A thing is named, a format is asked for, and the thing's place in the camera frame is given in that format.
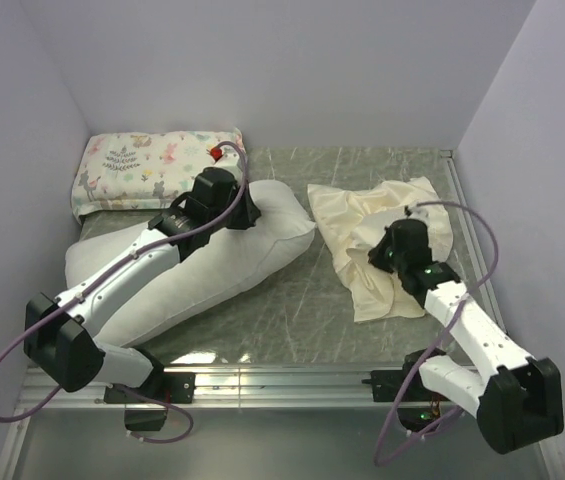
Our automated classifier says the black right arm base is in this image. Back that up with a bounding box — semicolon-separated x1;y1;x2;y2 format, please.
361;350;446;432

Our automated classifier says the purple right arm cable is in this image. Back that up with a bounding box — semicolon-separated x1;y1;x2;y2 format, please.
372;200;501;467

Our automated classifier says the aluminium right side rail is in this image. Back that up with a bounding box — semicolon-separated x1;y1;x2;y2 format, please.
439;148;547;401

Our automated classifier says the animal print patterned pillow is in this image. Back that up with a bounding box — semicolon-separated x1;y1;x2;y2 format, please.
71;129;243;221

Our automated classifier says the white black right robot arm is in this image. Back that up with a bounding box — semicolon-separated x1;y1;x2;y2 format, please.
369;217;564;454

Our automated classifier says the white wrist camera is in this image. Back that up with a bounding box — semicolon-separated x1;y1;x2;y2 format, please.
404;204;430;225
207;146;243;179

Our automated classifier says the aluminium front mounting rail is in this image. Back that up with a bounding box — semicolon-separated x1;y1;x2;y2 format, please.
16;364;401;411

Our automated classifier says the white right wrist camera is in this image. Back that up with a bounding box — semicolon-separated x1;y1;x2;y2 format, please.
404;204;430;225

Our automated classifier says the cream satin pillowcase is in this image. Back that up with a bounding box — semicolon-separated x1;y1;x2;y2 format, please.
307;177;438;323

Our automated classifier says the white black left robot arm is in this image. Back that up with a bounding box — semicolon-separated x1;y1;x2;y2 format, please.
23;167;260;402

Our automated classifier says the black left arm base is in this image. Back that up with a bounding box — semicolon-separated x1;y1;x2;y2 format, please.
103;371;196;434

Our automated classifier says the white pillow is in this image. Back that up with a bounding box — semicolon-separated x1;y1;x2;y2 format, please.
64;179;317;346

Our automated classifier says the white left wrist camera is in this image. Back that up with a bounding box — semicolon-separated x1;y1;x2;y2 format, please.
207;146;243;179

